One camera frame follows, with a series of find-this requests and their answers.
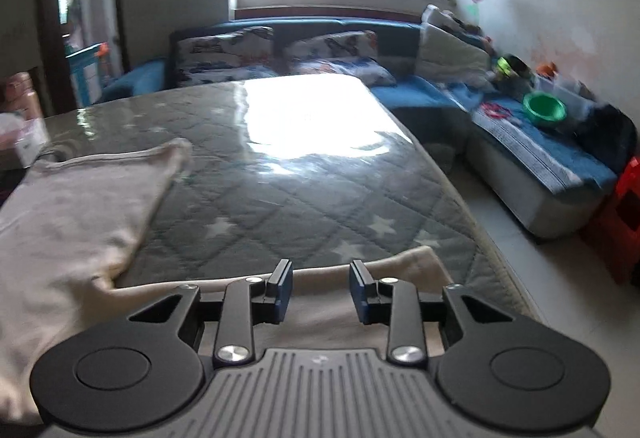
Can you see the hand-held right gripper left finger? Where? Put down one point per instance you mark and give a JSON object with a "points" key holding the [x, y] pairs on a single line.
{"points": [[284, 292]]}

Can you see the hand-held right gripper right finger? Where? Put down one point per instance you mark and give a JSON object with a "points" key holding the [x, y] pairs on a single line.
{"points": [[358, 294]]}

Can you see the cream sweatshirt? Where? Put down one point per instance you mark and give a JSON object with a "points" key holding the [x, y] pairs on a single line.
{"points": [[75, 218]]}

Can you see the grey quilted star table cover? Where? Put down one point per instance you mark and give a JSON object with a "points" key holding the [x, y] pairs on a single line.
{"points": [[300, 198]]}

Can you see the blue sofa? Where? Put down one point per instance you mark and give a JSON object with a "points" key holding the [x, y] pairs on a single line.
{"points": [[415, 99]]}

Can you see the blue checked sofa blanket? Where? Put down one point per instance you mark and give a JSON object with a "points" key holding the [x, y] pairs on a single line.
{"points": [[540, 148]]}

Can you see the butterfly print pillow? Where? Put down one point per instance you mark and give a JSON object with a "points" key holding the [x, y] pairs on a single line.
{"points": [[220, 59], [332, 54]]}

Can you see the grey cushion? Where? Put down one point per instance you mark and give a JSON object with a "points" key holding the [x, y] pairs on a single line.
{"points": [[446, 51]]}

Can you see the green plastic bowl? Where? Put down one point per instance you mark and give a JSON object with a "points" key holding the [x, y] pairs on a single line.
{"points": [[544, 111]]}

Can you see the red plastic stool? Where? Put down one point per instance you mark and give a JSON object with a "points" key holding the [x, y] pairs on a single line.
{"points": [[620, 223]]}

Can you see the clear plastic storage box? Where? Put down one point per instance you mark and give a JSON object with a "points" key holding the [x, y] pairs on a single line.
{"points": [[567, 91]]}

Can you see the orange toy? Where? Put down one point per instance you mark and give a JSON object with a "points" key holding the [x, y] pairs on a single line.
{"points": [[546, 70]]}

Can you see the teal rack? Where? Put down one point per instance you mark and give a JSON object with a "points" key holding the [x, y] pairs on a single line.
{"points": [[87, 73]]}

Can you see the black bag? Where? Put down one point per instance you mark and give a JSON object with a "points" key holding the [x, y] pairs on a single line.
{"points": [[607, 136]]}

